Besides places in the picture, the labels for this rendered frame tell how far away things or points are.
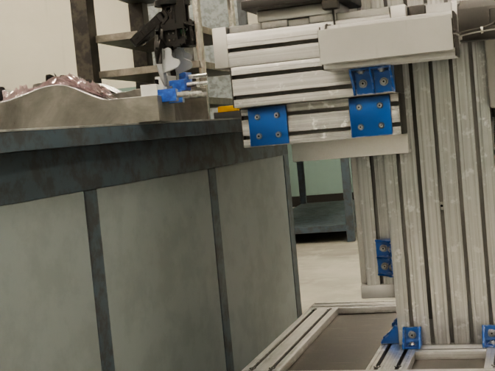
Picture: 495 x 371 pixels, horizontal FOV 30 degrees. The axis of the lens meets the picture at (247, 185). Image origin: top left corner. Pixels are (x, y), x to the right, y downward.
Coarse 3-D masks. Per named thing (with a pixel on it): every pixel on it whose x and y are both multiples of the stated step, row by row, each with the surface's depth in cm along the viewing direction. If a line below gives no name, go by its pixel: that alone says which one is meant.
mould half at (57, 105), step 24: (24, 96) 197; (48, 96) 197; (72, 96) 197; (96, 96) 199; (144, 96) 196; (0, 120) 198; (24, 120) 198; (48, 120) 198; (72, 120) 197; (96, 120) 197; (120, 120) 197; (144, 120) 196; (168, 120) 209
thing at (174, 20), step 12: (168, 0) 227; (180, 0) 228; (168, 12) 230; (180, 12) 228; (156, 24) 231; (168, 24) 228; (180, 24) 226; (192, 24) 232; (168, 36) 229; (180, 36) 228; (192, 36) 232
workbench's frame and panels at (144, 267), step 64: (128, 128) 192; (192, 128) 223; (0, 192) 157; (64, 192) 176; (128, 192) 201; (192, 192) 233; (256, 192) 277; (0, 256) 157; (64, 256) 175; (128, 256) 199; (192, 256) 230; (256, 256) 273; (0, 320) 155; (64, 320) 174; (128, 320) 197; (192, 320) 228; (256, 320) 270
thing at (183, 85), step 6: (156, 78) 231; (168, 78) 230; (174, 78) 233; (162, 84) 231; (168, 84) 230; (174, 84) 230; (180, 84) 229; (186, 84) 230; (192, 84) 230; (198, 84) 229; (204, 84) 229; (186, 90) 230
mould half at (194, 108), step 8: (112, 88) 257; (168, 88) 228; (200, 88) 247; (120, 96) 230; (128, 96) 229; (136, 96) 228; (176, 104) 231; (184, 104) 236; (192, 104) 241; (200, 104) 246; (176, 112) 231; (184, 112) 236; (192, 112) 241; (200, 112) 246; (176, 120) 231
